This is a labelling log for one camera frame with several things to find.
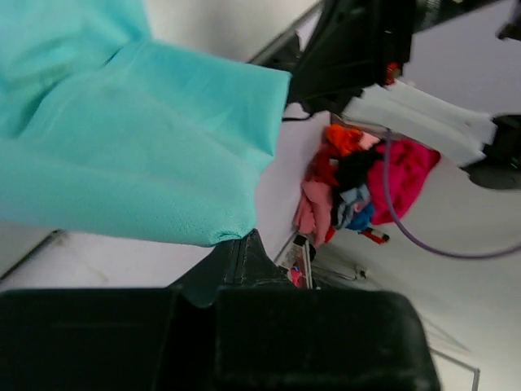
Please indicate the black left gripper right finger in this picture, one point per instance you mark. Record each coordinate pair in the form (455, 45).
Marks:
(256, 269)

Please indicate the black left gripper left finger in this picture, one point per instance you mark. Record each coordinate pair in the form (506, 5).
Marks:
(222, 266)

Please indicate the teal t-shirt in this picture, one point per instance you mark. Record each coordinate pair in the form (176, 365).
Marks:
(108, 131)

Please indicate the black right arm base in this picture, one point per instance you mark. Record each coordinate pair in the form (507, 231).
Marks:
(355, 44)

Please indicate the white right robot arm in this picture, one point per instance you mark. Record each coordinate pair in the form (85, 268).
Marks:
(485, 146)

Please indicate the pile of colourful clothes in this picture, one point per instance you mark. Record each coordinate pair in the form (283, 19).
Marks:
(347, 185)

